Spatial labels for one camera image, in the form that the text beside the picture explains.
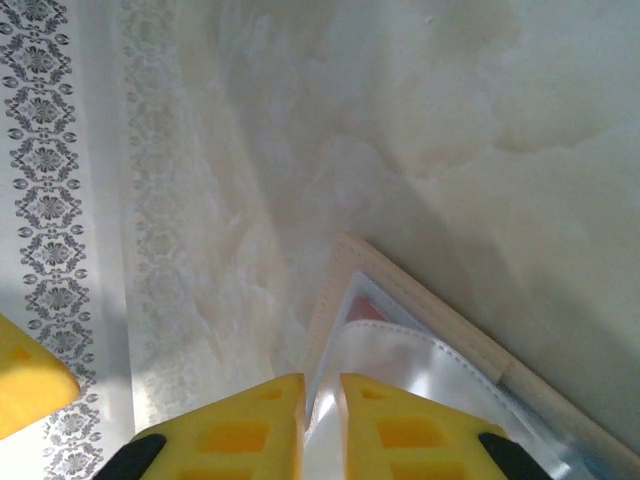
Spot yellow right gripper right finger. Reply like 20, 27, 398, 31
339, 372, 549, 480

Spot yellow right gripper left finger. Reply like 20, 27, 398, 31
102, 372, 307, 480

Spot beige card holder clear sleeves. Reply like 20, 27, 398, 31
298, 231, 640, 480

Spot red credit card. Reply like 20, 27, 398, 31
344, 294, 394, 326

